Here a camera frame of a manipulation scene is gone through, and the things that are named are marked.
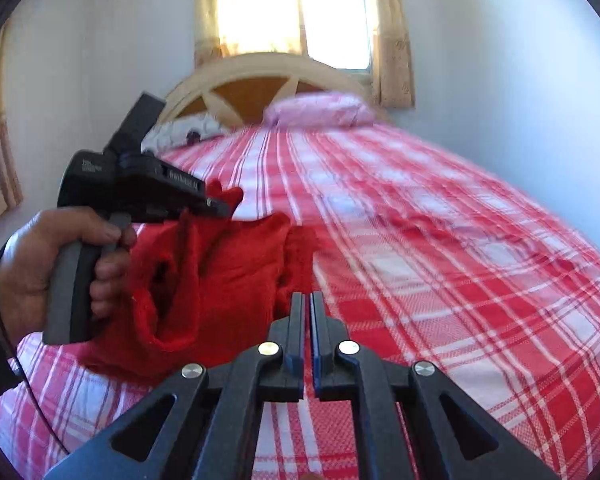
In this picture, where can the wooden bed headboard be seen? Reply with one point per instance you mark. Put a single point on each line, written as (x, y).
(250, 92)

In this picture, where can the red plaid bedsheet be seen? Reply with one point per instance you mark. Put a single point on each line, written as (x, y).
(455, 260)

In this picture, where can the window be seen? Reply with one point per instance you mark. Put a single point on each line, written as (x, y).
(335, 15)

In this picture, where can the pink pillow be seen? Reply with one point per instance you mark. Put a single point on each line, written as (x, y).
(320, 109)

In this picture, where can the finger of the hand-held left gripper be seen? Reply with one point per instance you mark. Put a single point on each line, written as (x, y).
(217, 207)

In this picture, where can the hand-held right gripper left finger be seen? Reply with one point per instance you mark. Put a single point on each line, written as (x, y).
(297, 322)

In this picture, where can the person's left hand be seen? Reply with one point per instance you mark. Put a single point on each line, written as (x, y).
(35, 260)

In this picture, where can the white patterned pillow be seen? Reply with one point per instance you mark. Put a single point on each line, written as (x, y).
(180, 132)

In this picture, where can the red knitted sweater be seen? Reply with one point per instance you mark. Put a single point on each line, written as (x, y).
(220, 285)

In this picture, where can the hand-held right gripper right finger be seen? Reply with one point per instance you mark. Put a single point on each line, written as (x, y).
(318, 322)

